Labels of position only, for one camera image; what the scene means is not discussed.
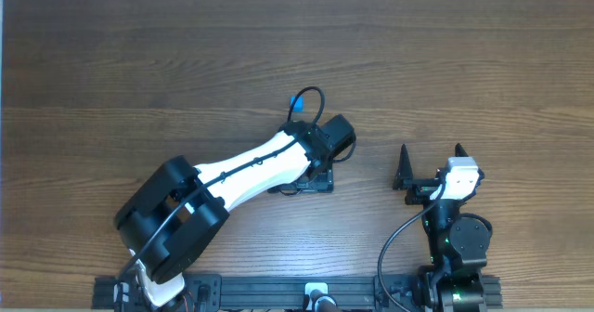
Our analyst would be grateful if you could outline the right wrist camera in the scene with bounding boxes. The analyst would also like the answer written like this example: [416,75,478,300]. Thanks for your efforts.
[429,156,485,202]

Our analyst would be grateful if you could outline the mounting rail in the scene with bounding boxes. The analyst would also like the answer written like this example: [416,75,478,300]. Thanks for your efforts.
[91,273,503,311]

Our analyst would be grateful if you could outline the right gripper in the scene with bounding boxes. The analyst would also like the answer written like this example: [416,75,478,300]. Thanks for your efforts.
[393,142,470,206]

